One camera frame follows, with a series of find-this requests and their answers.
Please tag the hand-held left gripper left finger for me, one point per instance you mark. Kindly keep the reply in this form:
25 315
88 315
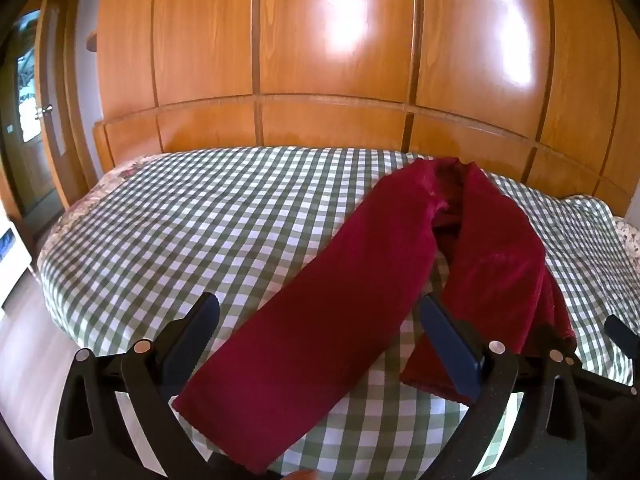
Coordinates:
181 360

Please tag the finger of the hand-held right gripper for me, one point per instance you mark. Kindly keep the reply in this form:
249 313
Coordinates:
624 336

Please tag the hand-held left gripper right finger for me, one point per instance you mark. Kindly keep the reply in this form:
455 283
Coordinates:
452 347

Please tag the dark red pants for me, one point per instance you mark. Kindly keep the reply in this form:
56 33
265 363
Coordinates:
320 320

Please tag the green white checked bedsheet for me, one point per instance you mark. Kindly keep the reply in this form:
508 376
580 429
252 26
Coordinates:
225 210

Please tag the white appliance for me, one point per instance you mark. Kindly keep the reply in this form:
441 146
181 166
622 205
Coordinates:
12 260

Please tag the wooden door with glass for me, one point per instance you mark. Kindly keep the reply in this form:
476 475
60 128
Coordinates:
35 160

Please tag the wooden headboard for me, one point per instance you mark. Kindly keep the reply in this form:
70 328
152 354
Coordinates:
330 122

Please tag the wooden panelled wall unit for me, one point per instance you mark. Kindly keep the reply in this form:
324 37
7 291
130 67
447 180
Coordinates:
330 25

